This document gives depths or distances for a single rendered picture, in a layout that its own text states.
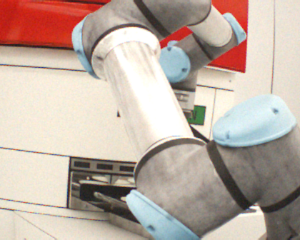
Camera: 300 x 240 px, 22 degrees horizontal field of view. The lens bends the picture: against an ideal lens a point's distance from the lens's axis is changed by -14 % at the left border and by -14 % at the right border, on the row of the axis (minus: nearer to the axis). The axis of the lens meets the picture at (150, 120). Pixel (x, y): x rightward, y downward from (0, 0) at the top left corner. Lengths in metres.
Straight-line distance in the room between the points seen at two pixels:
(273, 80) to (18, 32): 2.66
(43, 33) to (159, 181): 0.79
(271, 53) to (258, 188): 3.22
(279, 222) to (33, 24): 0.91
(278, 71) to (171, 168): 3.24
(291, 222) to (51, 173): 0.94
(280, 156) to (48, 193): 0.97
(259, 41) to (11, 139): 2.53
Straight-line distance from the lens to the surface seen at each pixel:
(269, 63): 4.30
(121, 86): 1.32
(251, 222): 1.50
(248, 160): 1.10
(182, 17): 1.44
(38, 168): 1.95
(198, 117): 2.16
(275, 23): 4.34
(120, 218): 1.99
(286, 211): 1.14
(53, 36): 1.87
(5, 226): 1.93
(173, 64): 1.80
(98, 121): 2.01
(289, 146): 1.11
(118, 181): 2.05
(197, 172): 1.12
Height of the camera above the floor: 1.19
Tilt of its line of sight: 3 degrees down
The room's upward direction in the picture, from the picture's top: 8 degrees clockwise
